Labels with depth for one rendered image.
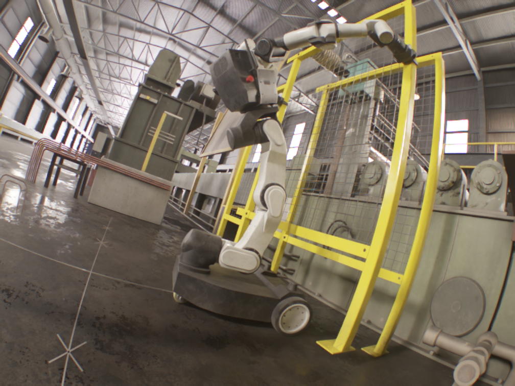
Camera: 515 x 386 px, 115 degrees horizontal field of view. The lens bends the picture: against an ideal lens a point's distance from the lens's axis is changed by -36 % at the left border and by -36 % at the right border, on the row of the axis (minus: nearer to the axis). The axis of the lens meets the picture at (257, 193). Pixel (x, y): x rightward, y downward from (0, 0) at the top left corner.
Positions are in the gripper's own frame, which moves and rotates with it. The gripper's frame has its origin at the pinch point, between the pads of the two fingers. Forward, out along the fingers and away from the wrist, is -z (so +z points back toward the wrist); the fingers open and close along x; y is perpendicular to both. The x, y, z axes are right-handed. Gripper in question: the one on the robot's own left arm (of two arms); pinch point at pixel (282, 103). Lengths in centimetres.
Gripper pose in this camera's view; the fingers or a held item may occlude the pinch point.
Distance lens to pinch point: 210.6
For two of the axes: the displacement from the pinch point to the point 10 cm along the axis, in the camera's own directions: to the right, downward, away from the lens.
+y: -3.1, 9.5, -0.9
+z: -8.3, -3.1, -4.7
